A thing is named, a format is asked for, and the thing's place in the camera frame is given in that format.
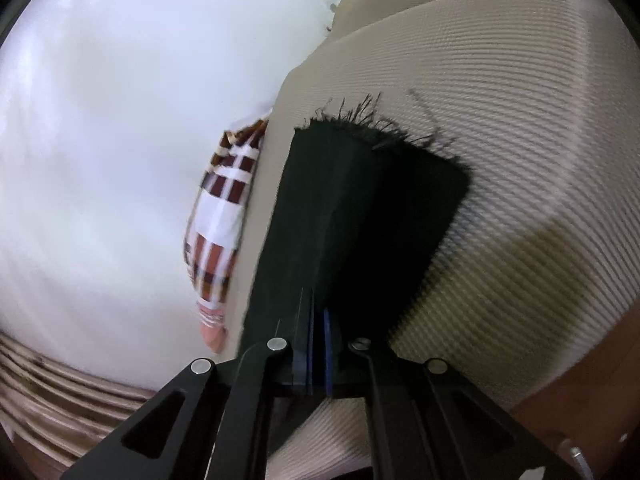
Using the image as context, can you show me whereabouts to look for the black pants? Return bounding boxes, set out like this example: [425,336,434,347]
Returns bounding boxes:
[234,93,472,396]

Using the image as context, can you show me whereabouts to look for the beige striped curtain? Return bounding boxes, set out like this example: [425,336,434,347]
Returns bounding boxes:
[1,335,154,468]

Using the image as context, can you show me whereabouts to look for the beige mattress cover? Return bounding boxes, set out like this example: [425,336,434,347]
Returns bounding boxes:
[231,0,639,474]

